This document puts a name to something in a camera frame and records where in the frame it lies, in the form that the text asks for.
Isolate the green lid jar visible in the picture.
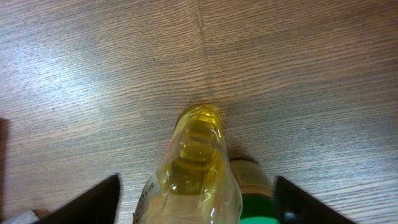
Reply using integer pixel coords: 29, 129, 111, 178
231, 159, 279, 224

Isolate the yellow Vim liquid bottle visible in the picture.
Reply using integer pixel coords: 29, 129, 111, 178
132, 104, 243, 224

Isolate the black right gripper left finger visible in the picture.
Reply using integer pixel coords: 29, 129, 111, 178
35, 174, 121, 224

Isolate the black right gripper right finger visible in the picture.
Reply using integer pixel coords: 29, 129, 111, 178
274, 175, 355, 224

